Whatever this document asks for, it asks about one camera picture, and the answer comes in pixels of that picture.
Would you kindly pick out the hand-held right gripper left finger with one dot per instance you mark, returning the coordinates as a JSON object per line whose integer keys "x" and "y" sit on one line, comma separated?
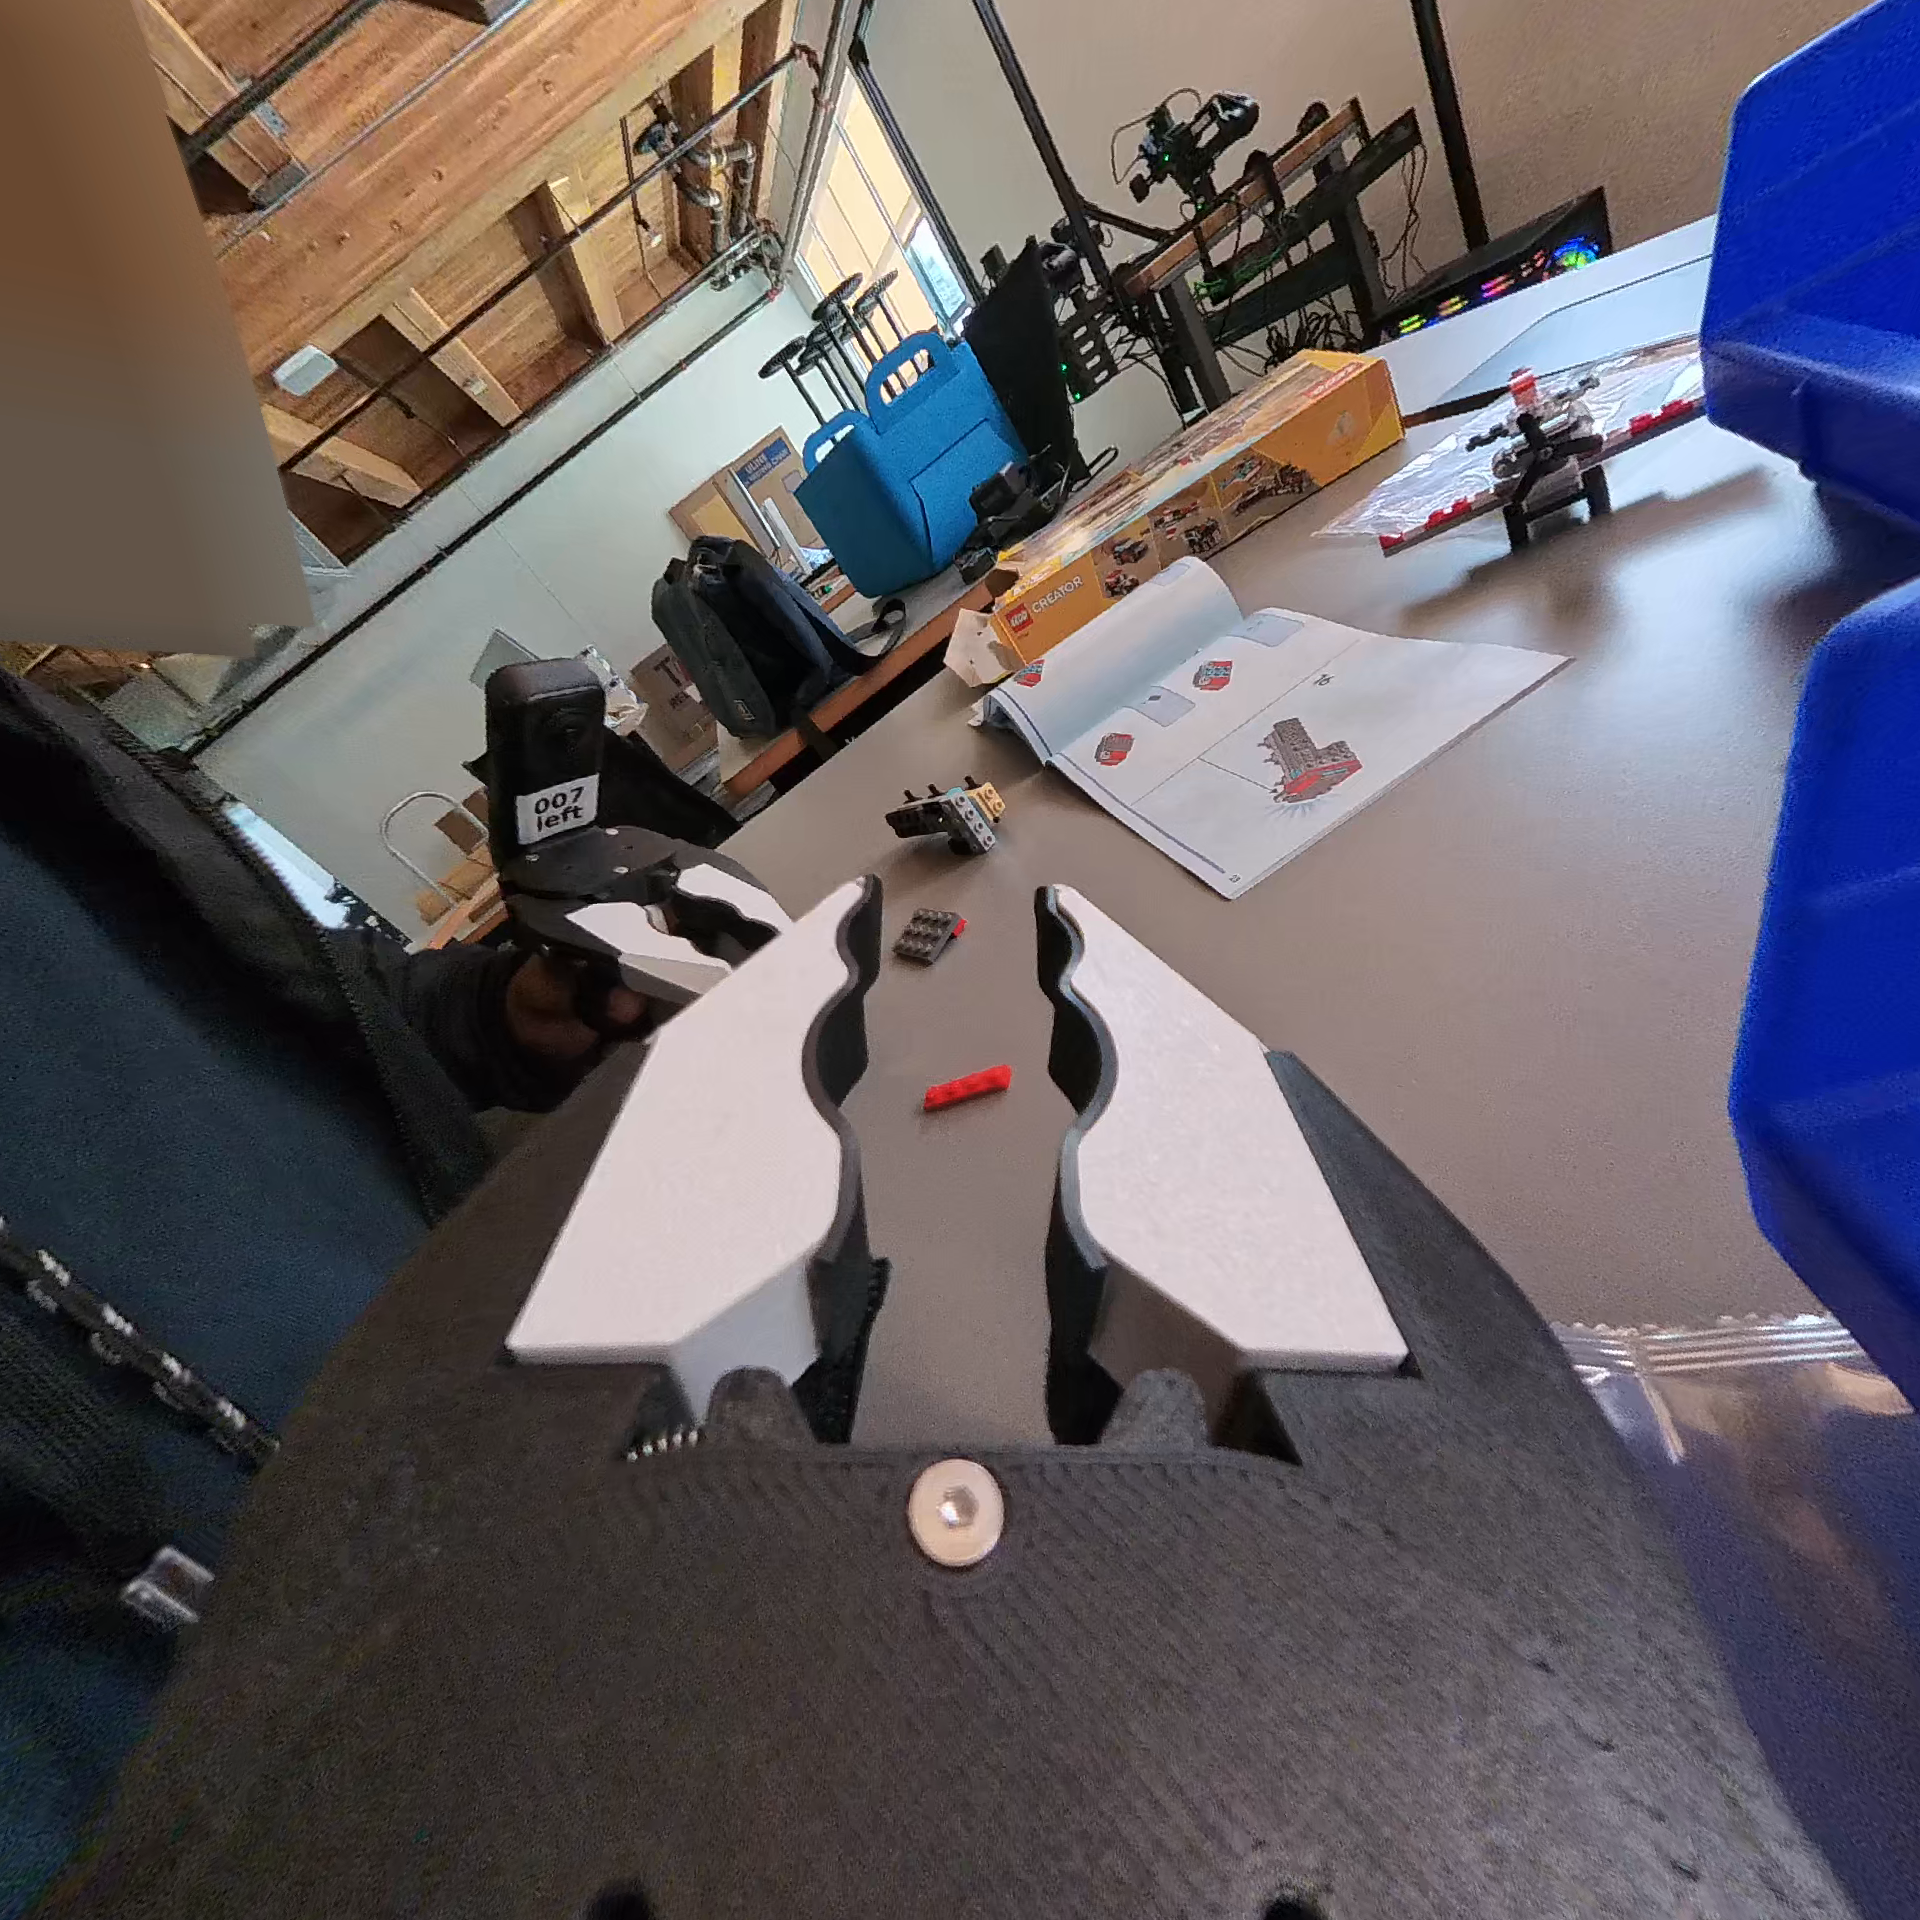
{"x": 704, "y": 1202}

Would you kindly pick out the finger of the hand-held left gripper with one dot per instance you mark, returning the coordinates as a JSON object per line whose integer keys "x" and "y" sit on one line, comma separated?
{"x": 660, "y": 962}
{"x": 743, "y": 902}

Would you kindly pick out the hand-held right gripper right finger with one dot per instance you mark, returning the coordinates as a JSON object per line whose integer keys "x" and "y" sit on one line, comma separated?
{"x": 1215, "y": 1202}

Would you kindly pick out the dark grey brick plate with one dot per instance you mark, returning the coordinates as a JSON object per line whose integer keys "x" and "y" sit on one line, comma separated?
{"x": 930, "y": 939}

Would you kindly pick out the red brick plate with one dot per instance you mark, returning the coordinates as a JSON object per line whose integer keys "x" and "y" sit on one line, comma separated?
{"x": 967, "y": 1086}

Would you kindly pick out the person's left forearm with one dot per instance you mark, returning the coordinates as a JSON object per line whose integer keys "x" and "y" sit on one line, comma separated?
{"x": 448, "y": 1020}

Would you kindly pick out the grey background desk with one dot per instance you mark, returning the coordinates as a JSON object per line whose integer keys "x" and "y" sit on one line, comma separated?
{"x": 884, "y": 689}

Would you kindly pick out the person's left hand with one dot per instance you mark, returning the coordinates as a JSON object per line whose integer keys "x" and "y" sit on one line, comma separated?
{"x": 545, "y": 1013}

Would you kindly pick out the white step ladder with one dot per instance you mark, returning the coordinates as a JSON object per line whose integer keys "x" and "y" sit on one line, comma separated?
{"x": 398, "y": 842}

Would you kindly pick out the dark blue backpack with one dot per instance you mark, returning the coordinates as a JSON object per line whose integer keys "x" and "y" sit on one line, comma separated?
{"x": 735, "y": 629}

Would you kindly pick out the grey black brick assembly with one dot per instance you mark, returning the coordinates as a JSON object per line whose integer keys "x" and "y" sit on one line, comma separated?
{"x": 953, "y": 820}

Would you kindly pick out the flat cardboard cartons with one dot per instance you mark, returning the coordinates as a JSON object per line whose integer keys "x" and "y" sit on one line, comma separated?
{"x": 735, "y": 494}

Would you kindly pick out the blue felt tote bag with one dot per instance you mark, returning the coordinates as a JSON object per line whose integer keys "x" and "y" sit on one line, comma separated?
{"x": 901, "y": 482}

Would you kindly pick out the open instruction booklet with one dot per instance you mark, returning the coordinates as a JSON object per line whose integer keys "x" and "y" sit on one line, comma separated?
{"x": 1274, "y": 720}

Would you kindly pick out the cluster of black stools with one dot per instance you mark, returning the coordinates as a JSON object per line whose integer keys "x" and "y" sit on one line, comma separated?
{"x": 823, "y": 337}

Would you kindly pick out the clear zip bag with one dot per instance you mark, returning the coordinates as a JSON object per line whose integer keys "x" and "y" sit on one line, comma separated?
{"x": 1723, "y": 1349}

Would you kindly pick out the blue sweatshirt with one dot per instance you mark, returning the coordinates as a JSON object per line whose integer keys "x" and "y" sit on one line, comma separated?
{"x": 134, "y": 1123}

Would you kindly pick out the black monitor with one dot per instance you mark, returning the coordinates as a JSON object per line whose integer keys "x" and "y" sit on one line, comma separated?
{"x": 1020, "y": 343}

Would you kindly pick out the yellow toy brick box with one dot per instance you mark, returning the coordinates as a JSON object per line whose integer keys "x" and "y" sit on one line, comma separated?
{"x": 1200, "y": 464}

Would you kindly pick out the blue plastic storage bin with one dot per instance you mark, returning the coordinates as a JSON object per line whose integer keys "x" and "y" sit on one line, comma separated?
{"x": 1843, "y": 974}
{"x": 1830, "y": 223}

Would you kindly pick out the clear plastic bag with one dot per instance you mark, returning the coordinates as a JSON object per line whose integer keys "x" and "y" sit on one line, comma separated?
{"x": 1394, "y": 510}

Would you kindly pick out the brick helicopter model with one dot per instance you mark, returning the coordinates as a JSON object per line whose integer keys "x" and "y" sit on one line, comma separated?
{"x": 1553, "y": 450}

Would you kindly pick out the black-legged workbench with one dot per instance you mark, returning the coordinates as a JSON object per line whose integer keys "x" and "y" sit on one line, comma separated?
{"x": 1290, "y": 196}

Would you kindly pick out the black computer case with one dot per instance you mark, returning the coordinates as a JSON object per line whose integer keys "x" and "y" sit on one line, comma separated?
{"x": 1500, "y": 270}

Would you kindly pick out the black camera gear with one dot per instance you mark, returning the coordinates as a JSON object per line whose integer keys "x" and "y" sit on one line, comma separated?
{"x": 1013, "y": 504}

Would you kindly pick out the black camera rig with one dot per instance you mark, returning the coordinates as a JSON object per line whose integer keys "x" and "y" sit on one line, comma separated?
{"x": 1184, "y": 136}

